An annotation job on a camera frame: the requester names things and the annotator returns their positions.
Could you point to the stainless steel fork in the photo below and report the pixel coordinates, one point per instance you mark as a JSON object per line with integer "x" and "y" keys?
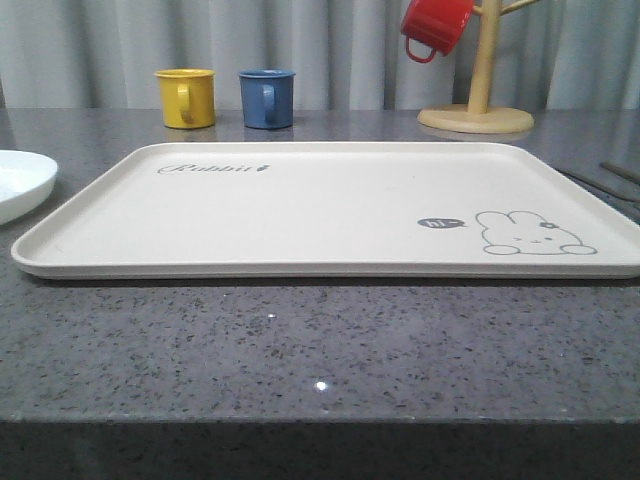
{"x": 598, "y": 186}

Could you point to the white round plate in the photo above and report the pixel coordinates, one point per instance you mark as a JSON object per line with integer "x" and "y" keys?
{"x": 27, "y": 180}

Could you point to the stainless steel knife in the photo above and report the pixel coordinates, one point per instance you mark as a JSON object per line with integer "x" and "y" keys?
{"x": 621, "y": 172}

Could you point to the beige rabbit serving tray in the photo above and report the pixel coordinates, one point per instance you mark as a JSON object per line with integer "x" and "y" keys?
{"x": 407, "y": 209}

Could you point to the blue enamel mug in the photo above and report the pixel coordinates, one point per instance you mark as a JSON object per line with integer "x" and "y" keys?
{"x": 267, "y": 98}

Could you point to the yellow enamel mug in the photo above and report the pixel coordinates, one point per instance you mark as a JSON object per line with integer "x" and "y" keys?
{"x": 187, "y": 97}

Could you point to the wooden mug tree stand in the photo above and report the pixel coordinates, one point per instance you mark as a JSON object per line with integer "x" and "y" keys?
{"x": 477, "y": 116}

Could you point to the red enamel mug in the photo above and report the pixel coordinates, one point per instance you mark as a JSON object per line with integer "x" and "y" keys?
{"x": 437, "y": 24}

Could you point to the grey pleated curtain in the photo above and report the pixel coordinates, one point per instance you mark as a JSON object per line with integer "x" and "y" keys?
{"x": 346, "y": 55}

